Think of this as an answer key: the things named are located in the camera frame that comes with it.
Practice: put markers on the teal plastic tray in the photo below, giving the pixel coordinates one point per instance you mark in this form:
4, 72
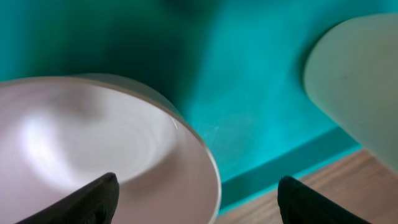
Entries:
233, 69

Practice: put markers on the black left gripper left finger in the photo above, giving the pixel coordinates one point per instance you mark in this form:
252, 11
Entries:
95, 203

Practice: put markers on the white paper cup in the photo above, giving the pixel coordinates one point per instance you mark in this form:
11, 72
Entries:
351, 75

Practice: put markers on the pinkish small bowl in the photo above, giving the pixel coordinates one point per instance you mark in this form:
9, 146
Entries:
60, 133

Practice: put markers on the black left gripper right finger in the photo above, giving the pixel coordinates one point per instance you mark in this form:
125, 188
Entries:
299, 204

